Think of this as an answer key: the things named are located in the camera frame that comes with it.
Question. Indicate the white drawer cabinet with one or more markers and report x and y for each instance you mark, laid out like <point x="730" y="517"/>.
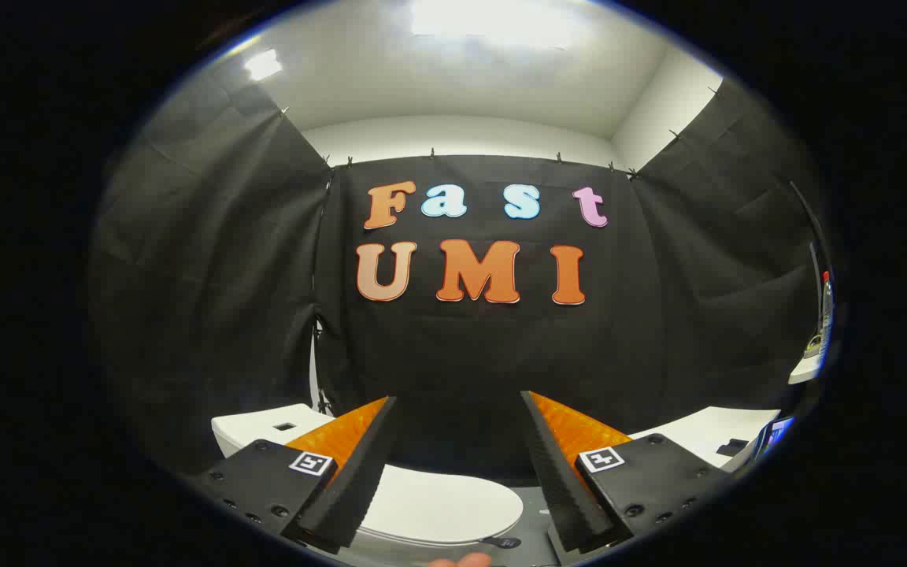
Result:
<point x="697" y="429"/>

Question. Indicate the white shelf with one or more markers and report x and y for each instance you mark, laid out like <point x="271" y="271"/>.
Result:
<point x="805" y="368"/>

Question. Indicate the clear bottle with red cap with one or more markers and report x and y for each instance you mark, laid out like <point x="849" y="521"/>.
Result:
<point x="825" y="315"/>

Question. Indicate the backdrop stand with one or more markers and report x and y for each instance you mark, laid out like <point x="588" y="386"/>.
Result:
<point x="318" y="370"/>

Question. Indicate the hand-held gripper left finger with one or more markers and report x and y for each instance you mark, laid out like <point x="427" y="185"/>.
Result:
<point x="357" y="490"/>

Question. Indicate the black backdrop cloth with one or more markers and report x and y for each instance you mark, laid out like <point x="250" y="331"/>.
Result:
<point x="461" y="354"/>

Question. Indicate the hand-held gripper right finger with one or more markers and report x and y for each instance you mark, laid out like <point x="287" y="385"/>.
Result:
<point x="560" y="482"/>

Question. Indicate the blue-lit screen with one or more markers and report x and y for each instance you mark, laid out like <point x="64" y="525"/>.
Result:
<point x="776" y="435"/>

